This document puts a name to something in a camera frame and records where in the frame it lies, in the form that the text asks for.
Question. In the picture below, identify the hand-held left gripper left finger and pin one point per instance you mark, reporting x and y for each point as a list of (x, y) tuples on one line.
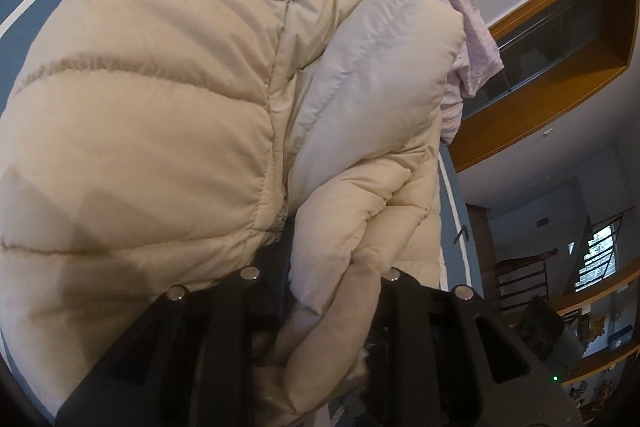
[(225, 332)]

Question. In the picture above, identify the wooden shelf with ornaments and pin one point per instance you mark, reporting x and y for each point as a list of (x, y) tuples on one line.
[(600, 332)]

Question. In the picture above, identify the barred window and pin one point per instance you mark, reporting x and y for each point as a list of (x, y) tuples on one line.
[(600, 252)]

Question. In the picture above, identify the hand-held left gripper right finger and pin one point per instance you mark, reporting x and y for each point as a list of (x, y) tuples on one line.
[(415, 332)]

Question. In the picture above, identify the wooden framed glass door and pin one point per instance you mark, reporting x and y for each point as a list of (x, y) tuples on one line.
[(560, 67)]

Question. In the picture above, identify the dark wooden chair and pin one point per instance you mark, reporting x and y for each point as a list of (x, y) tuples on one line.
[(522, 277)]

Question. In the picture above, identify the cream quilted puffer jacket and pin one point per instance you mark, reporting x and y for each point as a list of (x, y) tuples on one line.
[(150, 107)]

